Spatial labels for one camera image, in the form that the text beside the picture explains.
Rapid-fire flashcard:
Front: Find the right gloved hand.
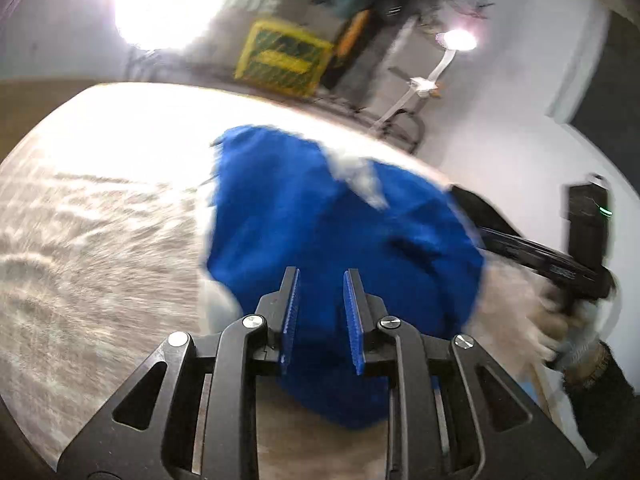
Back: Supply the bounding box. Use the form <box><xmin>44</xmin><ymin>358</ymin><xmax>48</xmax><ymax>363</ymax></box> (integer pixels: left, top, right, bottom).
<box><xmin>528</xmin><ymin>288</ymin><xmax>601</xmax><ymax>377</ymax></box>

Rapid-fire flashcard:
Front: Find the yellow green storage box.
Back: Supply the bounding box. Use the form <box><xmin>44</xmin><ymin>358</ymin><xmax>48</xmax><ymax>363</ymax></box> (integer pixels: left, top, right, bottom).
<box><xmin>234</xmin><ymin>18</ymin><xmax>333</xmax><ymax>98</ymax></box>

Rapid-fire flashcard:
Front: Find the white and blue jacket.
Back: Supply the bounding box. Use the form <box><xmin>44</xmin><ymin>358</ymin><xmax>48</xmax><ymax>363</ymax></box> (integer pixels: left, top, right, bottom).
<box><xmin>205</xmin><ymin>126</ymin><xmax>535</xmax><ymax>429</ymax></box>

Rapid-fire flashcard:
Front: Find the white clip desk lamp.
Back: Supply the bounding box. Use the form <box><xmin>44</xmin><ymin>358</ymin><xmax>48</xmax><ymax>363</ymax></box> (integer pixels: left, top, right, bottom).
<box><xmin>368</xmin><ymin>27</ymin><xmax>478</xmax><ymax>133</ymax></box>

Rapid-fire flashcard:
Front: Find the black folded garment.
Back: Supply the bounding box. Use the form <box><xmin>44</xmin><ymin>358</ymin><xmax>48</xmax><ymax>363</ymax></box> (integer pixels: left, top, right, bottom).
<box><xmin>449</xmin><ymin>185</ymin><xmax>527</xmax><ymax>254</ymax></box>

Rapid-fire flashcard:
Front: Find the black clothes rack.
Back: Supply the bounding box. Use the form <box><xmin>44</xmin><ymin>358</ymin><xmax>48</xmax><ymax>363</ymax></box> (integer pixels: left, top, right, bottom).
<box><xmin>125</xmin><ymin>0</ymin><xmax>492</xmax><ymax>153</ymax></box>

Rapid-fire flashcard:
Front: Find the right forearm dark sleeve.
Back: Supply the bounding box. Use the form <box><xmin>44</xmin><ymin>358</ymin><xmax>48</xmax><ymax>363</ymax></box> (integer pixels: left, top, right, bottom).
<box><xmin>563</xmin><ymin>341</ymin><xmax>639</xmax><ymax>479</ymax></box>

